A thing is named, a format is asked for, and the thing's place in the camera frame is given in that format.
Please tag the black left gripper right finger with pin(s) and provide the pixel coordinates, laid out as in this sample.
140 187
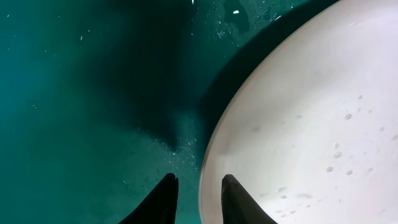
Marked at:
238 207

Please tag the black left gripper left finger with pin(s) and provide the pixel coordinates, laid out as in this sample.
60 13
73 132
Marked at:
160 205

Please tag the pink plate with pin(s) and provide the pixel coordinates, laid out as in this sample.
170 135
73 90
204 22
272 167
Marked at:
312 133

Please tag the blue plastic tray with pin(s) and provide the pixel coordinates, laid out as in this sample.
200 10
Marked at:
101 98

